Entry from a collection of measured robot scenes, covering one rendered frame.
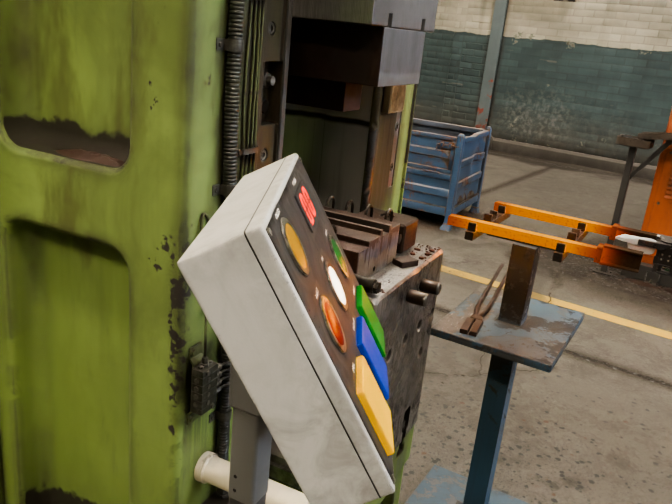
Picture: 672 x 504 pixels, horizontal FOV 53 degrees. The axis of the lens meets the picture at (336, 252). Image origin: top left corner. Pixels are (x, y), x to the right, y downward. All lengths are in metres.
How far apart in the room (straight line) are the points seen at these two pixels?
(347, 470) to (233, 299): 0.19
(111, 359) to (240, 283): 0.72
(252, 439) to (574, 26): 8.40
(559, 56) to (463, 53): 1.27
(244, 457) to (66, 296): 0.57
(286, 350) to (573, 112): 8.47
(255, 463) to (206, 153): 0.44
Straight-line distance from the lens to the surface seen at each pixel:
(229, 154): 1.01
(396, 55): 1.20
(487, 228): 1.64
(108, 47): 1.11
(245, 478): 0.85
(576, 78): 8.95
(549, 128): 9.05
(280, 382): 0.59
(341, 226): 1.31
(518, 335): 1.74
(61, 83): 1.19
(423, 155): 5.09
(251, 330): 0.57
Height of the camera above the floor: 1.36
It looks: 18 degrees down
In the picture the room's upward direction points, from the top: 6 degrees clockwise
